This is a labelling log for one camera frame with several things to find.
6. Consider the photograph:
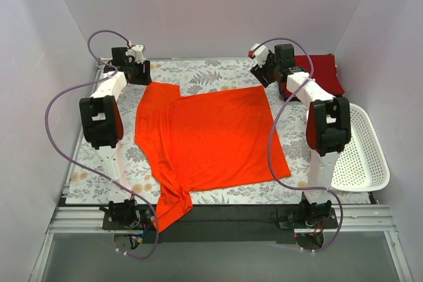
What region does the folded dark red t-shirt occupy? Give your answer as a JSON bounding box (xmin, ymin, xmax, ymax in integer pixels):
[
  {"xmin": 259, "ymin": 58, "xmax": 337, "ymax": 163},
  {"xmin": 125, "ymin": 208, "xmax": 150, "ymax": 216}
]
[{"xmin": 293, "ymin": 54, "xmax": 346, "ymax": 96}]

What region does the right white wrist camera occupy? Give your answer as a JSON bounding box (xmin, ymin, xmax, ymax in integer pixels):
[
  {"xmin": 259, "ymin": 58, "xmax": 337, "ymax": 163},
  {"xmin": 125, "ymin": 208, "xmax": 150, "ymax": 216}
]
[{"xmin": 248, "ymin": 43, "xmax": 270, "ymax": 67}]

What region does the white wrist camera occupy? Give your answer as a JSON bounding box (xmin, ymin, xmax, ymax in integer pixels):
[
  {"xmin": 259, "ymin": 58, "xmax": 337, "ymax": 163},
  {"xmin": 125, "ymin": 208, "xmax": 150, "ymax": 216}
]
[
  {"xmin": 248, "ymin": 43, "xmax": 270, "ymax": 67},
  {"xmin": 126, "ymin": 44, "xmax": 145, "ymax": 64}
]

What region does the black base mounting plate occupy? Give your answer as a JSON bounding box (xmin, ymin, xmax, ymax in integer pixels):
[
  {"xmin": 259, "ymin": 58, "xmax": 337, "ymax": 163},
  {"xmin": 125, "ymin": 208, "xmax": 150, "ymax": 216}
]
[{"xmin": 99, "ymin": 204, "xmax": 340, "ymax": 244}]

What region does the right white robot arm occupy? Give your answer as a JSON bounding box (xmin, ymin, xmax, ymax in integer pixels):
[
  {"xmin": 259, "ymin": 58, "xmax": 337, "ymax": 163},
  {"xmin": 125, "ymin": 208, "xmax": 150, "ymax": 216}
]
[{"xmin": 249, "ymin": 40, "xmax": 352, "ymax": 228}]

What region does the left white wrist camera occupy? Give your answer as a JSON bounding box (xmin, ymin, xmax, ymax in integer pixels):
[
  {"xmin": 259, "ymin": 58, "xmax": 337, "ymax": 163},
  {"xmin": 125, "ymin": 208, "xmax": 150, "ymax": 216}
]
[{"xmin": 126, "ymin": 44, "xmax": 145, "ymax": 64}]

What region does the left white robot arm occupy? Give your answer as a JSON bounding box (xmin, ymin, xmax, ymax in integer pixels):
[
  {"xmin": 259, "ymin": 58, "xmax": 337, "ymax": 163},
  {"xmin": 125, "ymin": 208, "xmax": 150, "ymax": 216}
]
[{"xmin": 79, "ymin": 44, "xmax": 151, "ymax": 229}]

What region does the folded blue t-shirt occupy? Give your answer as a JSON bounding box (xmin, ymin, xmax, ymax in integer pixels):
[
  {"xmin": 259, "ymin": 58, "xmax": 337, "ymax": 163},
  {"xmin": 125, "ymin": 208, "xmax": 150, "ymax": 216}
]
[{"xmin": 278, "ymin": 85, "xmax": 285, "ymax": 101}]

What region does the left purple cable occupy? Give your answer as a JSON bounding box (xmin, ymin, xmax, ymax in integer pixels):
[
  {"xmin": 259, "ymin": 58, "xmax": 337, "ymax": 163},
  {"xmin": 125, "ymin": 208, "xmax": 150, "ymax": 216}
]
[{"xmin": 44, "ymin": 30, "xmax": 161, "ymax": 260}]

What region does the white perforated plastic basket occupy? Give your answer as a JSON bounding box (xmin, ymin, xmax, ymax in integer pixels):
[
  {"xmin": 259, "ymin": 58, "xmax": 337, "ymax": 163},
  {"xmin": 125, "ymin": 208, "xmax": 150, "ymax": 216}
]
[{"xmin": 331, "ymin": 104, "xmax": 390, "ymax": 192}]

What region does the orange t-shirt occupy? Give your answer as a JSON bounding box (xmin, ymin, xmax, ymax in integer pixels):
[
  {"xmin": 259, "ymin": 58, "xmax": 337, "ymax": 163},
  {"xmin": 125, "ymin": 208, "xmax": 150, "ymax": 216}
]
[{"xmin": 135, "ymin": 83, "xmax": 291, "ymax": 230}]

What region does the aluminium frame rail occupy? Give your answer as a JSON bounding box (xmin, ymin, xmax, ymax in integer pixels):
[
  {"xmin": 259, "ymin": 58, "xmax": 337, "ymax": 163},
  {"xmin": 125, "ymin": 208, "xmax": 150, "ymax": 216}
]
[{"xmin": 31, "ymin": 205, "xmax": 413, "ymax": 281}]

